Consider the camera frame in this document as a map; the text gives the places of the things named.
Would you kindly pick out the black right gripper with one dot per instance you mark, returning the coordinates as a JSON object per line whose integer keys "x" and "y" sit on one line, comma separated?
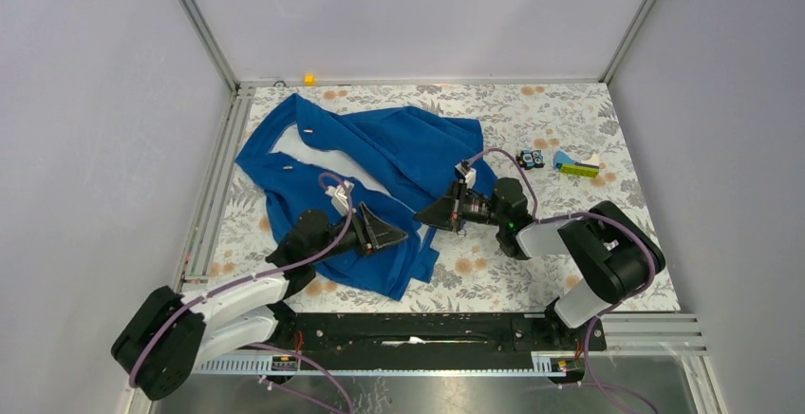
{"x": 448, "y": 211}

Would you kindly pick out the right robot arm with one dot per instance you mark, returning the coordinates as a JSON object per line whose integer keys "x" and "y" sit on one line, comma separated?
{"x": 615, "y": 257}

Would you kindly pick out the blue zip-up jacket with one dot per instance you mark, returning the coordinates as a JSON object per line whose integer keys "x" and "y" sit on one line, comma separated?
{"x": 398, "y": 161}

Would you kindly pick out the green blue toy block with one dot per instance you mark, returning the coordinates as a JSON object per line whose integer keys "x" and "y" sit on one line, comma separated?
{"x": 589, "y": 168}

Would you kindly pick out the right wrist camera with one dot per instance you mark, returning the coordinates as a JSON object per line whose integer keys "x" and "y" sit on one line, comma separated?
{"x": 466, "y": 173}

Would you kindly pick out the small black blue toy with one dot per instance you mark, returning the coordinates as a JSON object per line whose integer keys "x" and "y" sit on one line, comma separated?
{"x": 530, "y": 159}

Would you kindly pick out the floral table mat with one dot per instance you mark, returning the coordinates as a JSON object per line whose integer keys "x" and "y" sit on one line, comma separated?
{"x": 472, "y": 273}

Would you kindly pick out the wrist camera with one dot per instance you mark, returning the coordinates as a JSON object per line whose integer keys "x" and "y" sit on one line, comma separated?
{"x": 466, "y": 173}
{"x": 340, "y": 197}

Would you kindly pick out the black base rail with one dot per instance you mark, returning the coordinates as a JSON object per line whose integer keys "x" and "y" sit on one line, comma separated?
{"x": 431, "y": 341}

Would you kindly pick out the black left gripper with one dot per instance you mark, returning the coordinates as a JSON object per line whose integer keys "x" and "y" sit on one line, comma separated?
{"x": 372, "y": 233}

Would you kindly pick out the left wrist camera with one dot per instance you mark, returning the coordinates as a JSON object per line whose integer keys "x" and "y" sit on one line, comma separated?
{"x": 340, "y": 197}

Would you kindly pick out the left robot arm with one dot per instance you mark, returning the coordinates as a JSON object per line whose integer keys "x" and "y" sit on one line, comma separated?
{"x": 171, "y": 333}

